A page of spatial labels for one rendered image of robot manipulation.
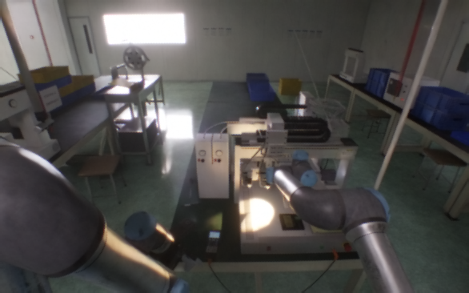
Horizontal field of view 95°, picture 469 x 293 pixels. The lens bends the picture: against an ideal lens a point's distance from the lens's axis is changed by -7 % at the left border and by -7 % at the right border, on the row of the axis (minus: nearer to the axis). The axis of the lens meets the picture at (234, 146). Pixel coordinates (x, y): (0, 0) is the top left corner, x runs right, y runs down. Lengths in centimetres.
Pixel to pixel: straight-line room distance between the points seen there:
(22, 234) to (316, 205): 60
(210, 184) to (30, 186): 144
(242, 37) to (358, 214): 783
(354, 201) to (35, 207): 66
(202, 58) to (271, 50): 232
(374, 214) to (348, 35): 860
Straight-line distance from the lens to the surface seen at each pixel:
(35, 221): 30
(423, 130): 387
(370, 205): 73
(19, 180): 31
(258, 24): 831
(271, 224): 144
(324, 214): 68
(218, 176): 163
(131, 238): 66
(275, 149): 134
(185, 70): 854
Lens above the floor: 190
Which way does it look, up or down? 28 degrees down
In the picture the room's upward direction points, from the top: 1 degrees clockwise
